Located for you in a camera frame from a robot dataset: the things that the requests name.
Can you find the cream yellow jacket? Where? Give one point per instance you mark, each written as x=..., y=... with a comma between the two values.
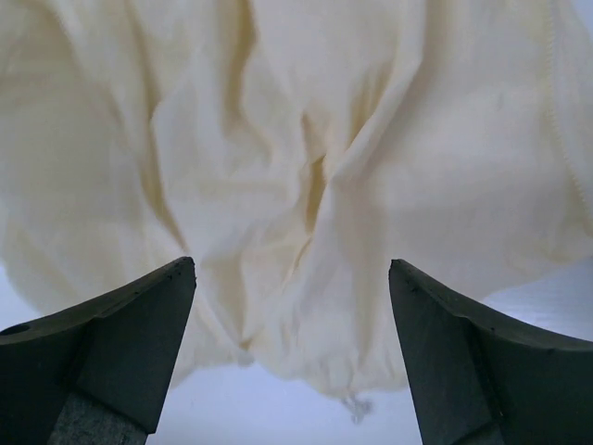
x=293, y=149

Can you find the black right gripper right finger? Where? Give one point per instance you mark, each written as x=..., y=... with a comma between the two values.
x=479, y=376

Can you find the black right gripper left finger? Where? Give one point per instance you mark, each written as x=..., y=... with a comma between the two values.
x=97, y=372

